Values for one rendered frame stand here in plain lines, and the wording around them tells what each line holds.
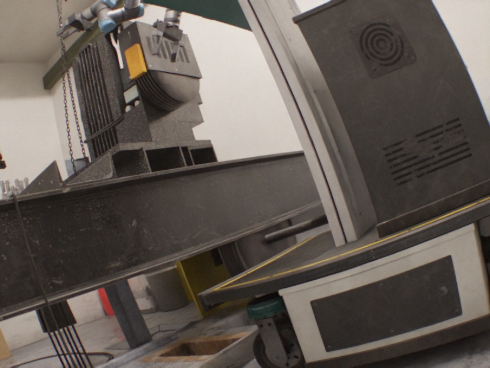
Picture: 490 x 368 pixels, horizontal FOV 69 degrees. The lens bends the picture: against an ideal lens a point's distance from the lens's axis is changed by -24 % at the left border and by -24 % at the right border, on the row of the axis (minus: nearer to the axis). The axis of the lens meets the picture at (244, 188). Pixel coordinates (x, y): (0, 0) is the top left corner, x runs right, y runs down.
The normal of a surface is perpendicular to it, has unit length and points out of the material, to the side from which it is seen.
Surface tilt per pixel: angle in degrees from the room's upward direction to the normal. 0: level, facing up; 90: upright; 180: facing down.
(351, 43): 90
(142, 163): 90
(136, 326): 90
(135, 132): 90
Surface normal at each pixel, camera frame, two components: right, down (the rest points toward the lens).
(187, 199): 0.77, -0.32
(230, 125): -0.53, 0.13
